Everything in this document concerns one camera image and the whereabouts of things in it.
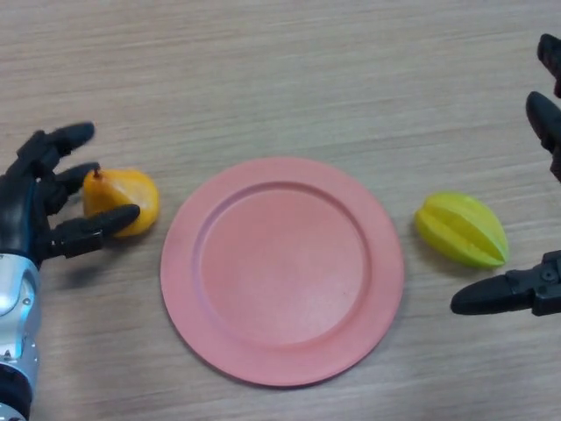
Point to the yellow-green starfruit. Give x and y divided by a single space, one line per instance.
464 230

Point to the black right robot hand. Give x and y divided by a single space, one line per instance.
548 127

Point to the pink round plate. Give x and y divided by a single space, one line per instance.
285 272

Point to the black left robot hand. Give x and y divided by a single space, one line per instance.
17 206

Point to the yellow pear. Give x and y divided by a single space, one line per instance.
127 190

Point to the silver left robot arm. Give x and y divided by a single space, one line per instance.
15 307

